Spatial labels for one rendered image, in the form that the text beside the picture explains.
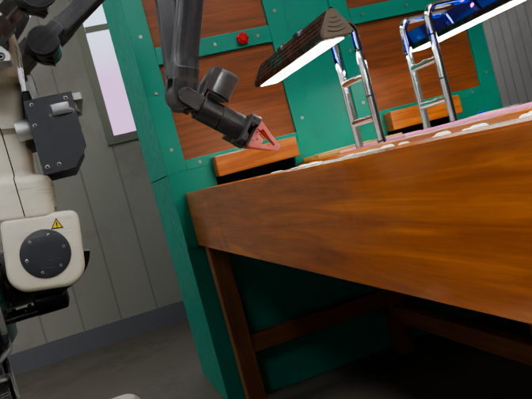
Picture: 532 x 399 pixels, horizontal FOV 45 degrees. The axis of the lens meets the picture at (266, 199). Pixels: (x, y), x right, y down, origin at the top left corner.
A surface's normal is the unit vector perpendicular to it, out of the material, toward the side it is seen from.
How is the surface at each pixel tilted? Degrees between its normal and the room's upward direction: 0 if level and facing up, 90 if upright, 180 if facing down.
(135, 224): 90
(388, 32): 90
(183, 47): 95
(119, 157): 90
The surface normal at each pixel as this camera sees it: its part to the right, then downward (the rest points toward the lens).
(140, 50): 0.28, -0.03
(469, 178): -0.92, 0.26
